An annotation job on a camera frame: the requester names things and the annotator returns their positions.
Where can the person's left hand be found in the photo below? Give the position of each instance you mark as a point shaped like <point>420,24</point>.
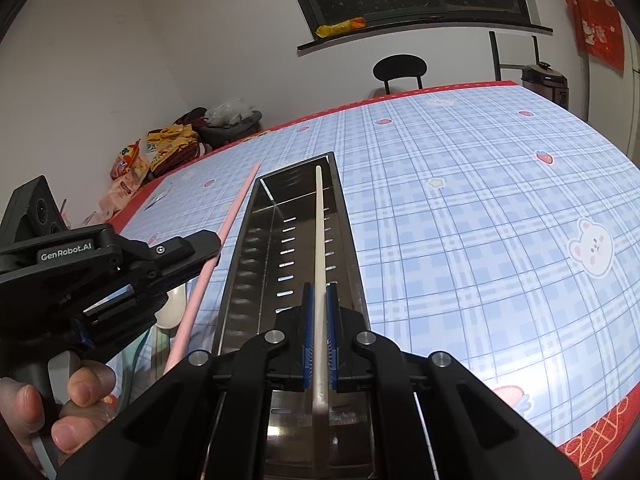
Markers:
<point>82,385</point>

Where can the black round-back chair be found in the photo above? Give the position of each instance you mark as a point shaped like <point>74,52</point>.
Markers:
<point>400,67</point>

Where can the pink chopstick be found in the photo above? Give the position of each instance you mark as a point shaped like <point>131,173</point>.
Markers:
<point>235,210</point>

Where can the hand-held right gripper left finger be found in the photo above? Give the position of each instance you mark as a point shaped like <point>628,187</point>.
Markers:
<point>309,340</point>

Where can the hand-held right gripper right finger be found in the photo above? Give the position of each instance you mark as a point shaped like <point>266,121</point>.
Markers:
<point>332,340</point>

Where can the white plastic bag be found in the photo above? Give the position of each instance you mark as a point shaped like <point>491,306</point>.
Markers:
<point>227,111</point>

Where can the pale plastic packet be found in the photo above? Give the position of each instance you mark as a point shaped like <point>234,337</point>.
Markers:
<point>117,197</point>

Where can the yellow orange packet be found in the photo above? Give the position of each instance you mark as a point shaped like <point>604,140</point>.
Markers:
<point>340,26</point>

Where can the blue plaid tablecloth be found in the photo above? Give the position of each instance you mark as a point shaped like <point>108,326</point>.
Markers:
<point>475,210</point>

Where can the white chopstick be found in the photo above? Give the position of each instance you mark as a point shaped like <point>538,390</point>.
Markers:
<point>320,235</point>

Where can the black pressure cooker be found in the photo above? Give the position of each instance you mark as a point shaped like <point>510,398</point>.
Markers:
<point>545,82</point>

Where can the red hanging cloth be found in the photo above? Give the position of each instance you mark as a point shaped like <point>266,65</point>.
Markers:
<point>597,30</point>

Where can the stainless steel utensil tray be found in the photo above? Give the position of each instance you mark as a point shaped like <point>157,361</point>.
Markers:
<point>260,260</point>

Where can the yellow snack bag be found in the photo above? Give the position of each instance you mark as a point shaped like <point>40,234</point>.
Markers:
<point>170,142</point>

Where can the white spoon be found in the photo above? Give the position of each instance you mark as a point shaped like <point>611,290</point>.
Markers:
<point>172,307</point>

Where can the black frame chair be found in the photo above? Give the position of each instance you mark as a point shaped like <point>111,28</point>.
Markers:
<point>492,55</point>

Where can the orange snack bag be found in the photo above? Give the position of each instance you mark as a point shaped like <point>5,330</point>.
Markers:
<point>127,160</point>

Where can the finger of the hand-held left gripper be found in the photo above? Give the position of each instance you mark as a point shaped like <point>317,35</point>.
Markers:
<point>175,252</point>
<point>125,315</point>

